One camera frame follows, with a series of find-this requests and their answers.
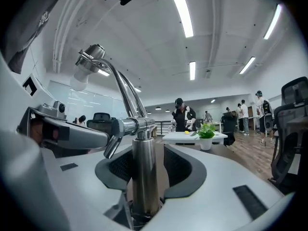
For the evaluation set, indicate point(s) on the black mesh office chair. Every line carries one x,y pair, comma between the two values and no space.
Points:
228,129
101,124
288,148
294,90

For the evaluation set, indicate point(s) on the green plant in white pot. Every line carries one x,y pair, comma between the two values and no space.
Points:
206,135

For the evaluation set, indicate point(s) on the person's grey shirt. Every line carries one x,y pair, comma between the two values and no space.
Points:
26,20

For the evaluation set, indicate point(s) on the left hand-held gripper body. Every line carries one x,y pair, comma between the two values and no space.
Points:
14,97

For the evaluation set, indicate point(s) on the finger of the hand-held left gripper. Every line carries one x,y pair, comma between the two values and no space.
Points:
86,135

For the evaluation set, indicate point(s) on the long ceiling light panel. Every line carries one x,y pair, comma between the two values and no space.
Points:
104,72
247,65
273,21
192,70
181,11

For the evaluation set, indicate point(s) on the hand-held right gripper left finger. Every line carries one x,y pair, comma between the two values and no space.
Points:
81,184

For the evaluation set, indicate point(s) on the chrome table lamp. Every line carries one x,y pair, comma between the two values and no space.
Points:
144,167

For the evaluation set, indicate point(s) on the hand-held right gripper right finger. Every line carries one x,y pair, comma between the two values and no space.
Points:
216,191

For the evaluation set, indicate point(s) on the white table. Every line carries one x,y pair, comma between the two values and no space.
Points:
175,137

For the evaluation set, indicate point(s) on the person's left hand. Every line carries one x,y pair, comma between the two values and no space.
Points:
36,132

